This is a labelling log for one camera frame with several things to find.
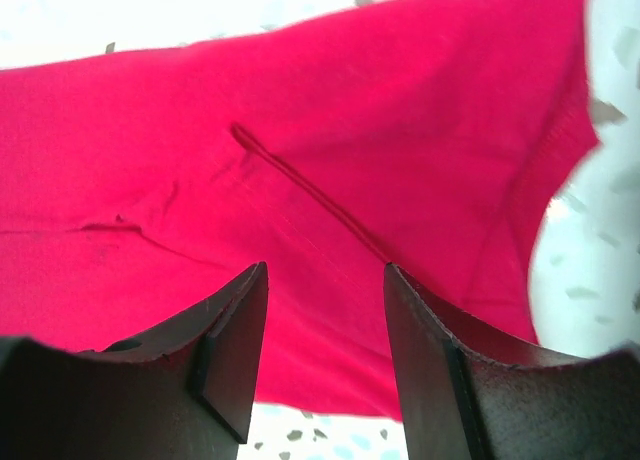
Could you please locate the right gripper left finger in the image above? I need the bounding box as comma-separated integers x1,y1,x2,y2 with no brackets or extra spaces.
1,262,268,459

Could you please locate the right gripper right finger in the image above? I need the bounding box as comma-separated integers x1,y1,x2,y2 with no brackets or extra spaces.
384,264,639,459

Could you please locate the crimson red t-shirt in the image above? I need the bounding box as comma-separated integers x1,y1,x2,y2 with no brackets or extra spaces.
1,0,597,418

